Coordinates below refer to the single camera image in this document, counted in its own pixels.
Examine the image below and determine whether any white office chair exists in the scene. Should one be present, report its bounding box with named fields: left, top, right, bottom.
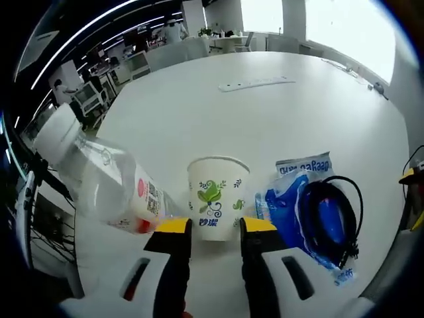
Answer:
left=74, top=82, right=111, bottom=116

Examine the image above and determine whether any blue tissue pack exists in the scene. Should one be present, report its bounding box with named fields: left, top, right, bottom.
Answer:
left=255, top=172, right=313, bottom=240

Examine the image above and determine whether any white tabletop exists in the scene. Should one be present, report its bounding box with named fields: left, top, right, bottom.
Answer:
left=64, top=51, right=413, bottom=318

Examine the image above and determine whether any person's left hand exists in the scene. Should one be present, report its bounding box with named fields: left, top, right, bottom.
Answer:
left=180, top=301, right=199, bottom=318

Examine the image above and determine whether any laptop on stand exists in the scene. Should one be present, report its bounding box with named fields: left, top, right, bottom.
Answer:
left=15, top=170, right=38, bottom=266

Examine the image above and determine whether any clear plastic water bottle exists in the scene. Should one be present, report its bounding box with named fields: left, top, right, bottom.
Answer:
left=32, top=103, right=187, bottom=237

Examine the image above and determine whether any black cable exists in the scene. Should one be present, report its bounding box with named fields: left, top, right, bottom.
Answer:
left=302, top=175, right=364, bottom=270

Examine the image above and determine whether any printed paper cup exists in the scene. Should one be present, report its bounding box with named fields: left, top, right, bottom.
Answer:
left=186, top=155, right=251, bottom=242

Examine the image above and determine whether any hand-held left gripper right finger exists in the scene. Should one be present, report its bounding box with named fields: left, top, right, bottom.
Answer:
left=238, top=217, right=375, bottom=318

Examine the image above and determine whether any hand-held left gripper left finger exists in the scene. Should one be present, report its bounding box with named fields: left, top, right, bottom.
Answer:
left=59, top=217, right=193, bottom=318

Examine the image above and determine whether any clear bag with blue pad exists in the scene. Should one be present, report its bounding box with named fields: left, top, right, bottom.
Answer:
left=254, top=151, right=357, bottom=288

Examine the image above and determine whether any thin cable on tabletop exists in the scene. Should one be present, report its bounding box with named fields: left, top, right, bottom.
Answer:
left=320, top=57, right=389, bottom=101

